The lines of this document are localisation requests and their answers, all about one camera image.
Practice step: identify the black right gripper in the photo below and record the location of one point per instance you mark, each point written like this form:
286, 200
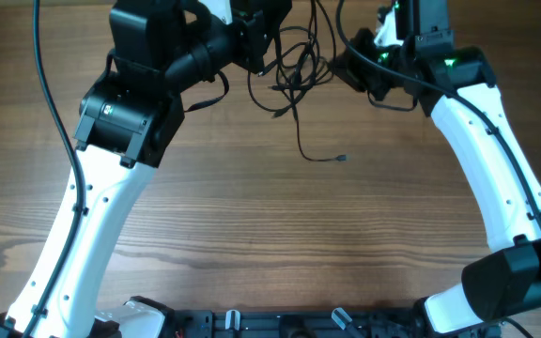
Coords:
358, 63

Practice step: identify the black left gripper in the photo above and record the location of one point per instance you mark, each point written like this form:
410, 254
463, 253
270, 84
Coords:
258, 36

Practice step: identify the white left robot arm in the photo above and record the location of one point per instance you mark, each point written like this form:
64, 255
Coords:
127, 120

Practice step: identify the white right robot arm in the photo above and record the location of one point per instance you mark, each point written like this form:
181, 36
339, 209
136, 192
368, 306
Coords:
413, 49

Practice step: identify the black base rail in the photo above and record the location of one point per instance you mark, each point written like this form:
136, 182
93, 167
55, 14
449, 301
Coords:
338, 322

